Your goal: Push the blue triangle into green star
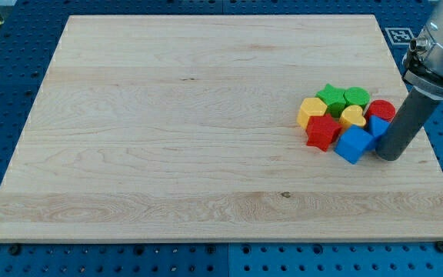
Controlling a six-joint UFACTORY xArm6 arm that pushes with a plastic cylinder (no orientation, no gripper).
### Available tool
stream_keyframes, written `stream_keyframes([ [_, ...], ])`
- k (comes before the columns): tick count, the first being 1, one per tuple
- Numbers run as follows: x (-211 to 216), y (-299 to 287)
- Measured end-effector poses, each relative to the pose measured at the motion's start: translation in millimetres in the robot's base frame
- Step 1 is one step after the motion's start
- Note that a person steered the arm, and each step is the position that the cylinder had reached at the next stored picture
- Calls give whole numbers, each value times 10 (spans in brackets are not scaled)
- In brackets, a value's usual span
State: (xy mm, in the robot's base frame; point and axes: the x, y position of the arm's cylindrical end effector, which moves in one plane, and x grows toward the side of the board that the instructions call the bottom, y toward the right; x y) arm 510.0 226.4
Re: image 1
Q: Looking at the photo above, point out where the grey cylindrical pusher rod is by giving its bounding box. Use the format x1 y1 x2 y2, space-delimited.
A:
375 86 443 161

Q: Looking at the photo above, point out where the white fiducial marker tag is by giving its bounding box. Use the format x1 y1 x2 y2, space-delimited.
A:
385 27 414 45

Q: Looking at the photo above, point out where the blue triangle block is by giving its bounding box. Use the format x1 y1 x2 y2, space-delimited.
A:
366 115 390 151

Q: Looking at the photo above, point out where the yellow heart block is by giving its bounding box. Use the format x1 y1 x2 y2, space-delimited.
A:
338 105 367 132

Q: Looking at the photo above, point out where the green cylinder block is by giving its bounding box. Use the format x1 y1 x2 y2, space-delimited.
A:
344 87 370 109

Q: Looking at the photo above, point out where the green star block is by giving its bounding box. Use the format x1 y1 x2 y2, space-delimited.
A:
315 84 347 118

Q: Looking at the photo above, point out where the red cylinder block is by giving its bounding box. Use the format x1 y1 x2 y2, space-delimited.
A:
365 99 396 122

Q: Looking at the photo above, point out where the yellow hexagon block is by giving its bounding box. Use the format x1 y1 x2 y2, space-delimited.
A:
296 97 328 129

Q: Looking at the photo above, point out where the blue cube block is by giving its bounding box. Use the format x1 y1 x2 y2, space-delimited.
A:
335 125 374 164

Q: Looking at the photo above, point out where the red star block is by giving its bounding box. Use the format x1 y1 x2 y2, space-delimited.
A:
306 114 341 152

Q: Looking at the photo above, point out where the light wooden board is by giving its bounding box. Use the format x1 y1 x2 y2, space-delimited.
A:
0 15 443 244

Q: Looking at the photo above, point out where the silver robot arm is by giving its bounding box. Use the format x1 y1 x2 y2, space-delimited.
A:
403 0 443 98

